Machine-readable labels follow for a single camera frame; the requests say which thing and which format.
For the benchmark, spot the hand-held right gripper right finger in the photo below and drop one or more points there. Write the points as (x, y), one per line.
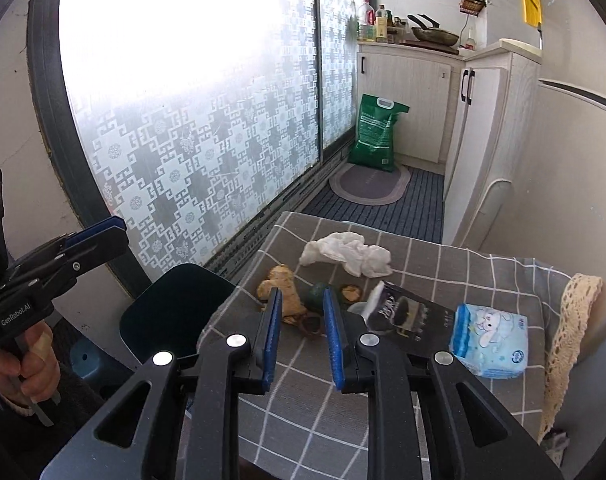
(335, 340)

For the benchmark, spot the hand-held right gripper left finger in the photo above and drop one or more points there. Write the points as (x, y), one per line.
(273, 340)

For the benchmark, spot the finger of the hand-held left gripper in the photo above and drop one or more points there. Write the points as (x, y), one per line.
(100, 250)
(98, 230)

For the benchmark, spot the white tissue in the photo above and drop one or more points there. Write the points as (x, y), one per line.
(343, 252)

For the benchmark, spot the dark teal trash bin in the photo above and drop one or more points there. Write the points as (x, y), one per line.
(173, 305)

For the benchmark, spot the person's left hand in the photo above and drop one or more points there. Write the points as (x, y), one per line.
(38, 360)

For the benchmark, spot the dark brown fruit peel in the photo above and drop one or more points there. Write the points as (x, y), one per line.
(310, 327)

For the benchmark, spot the small clear plastic cup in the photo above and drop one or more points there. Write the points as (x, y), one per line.
(358, 308)

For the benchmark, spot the dark green avocado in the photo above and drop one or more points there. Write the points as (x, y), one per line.
(314, 297)

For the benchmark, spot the brown nut shell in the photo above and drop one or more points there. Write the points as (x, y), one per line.
(349, 293)

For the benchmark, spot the ginger root piece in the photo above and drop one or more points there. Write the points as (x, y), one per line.
(278, 277)

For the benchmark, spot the black coffee packet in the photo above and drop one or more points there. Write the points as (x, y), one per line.
(413, 320)

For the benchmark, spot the grey checkered tablecloth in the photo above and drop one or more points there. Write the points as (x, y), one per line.
(433, 270)

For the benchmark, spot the wide patterned glass door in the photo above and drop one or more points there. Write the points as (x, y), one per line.
(183, 110)

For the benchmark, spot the blue tissue pack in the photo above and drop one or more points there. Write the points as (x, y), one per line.
(490, 340)

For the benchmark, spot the dark striped floor mat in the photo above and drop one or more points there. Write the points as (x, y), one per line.
(423, 210)

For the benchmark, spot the grey oval door mat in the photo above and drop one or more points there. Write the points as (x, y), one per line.
(368, 185)

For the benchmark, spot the white plastic chair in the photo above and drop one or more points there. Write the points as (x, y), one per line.
(493, 210)

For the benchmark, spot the green rice bag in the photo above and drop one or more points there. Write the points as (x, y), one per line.
(375, 132)

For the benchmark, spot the cream lace cloth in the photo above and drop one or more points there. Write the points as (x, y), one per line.
(573, 320)

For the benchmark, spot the white double-door cabinet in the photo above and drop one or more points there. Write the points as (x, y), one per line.
(488, 125)

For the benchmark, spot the narrow patterned glass door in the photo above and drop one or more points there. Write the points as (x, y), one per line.
(338, 60)

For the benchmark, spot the wooden cutting board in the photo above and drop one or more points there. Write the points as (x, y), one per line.
(433, 48)

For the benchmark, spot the yellow oil bottle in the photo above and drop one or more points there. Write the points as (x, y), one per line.
(381, 25)

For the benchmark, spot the large red-capped oil bottle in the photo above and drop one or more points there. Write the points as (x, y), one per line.
(366, 22)

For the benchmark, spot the metal frying pan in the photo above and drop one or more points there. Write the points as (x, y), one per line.
(433, 35)

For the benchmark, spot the small clear bottle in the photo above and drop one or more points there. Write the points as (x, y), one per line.
(469, 41)

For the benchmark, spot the yellow wall hanger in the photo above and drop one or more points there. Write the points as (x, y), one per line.
(529, 2)

